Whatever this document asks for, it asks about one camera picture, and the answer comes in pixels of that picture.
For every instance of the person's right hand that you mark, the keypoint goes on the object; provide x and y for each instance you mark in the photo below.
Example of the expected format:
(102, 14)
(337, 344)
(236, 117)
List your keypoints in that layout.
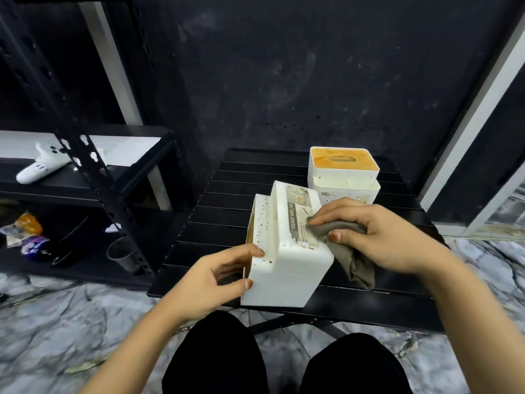
(389, 242)

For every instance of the person's left hand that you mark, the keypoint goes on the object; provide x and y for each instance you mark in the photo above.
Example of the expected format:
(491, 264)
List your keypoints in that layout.
(201, 287)

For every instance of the grey cleaning cloth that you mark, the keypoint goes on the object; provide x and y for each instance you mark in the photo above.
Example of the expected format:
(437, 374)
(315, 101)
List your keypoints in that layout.
(352, 258)

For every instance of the person's left forearm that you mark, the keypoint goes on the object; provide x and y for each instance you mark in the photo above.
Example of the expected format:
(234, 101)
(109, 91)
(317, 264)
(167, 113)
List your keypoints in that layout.
(131, 352)

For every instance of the person's right forearm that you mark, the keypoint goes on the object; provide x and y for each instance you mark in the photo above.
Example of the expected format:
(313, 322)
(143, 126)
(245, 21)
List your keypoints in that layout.
(476, 315)

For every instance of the person's black trousers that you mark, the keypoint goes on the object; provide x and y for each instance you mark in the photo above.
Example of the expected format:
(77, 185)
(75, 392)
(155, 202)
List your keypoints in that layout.
(217, 361)

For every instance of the grey metal cup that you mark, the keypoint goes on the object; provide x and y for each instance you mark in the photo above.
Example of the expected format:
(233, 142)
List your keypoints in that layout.
(125, 256)

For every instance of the black metal shelf rack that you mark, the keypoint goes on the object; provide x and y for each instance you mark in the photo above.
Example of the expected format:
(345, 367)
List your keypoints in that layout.
(110, 201)

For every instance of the white board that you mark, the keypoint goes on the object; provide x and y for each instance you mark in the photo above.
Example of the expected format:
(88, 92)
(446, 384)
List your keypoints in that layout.
(127, 149)

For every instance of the orange snack packet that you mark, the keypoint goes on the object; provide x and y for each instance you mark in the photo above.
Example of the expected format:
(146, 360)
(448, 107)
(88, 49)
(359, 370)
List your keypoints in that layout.
(28, 224)

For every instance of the white handheld controller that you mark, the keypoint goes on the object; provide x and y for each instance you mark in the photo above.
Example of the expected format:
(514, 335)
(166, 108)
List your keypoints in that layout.
(41, 168)

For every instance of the black table leg frame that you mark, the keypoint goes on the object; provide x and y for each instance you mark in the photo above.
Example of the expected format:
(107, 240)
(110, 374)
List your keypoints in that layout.
(279, 322)

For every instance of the white door frame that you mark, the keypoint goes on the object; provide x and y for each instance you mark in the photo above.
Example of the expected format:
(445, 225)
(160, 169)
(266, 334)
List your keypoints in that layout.
(476, 118)

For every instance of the white frame post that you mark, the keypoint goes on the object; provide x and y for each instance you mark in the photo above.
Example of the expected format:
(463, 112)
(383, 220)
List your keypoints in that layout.
(115, 69)

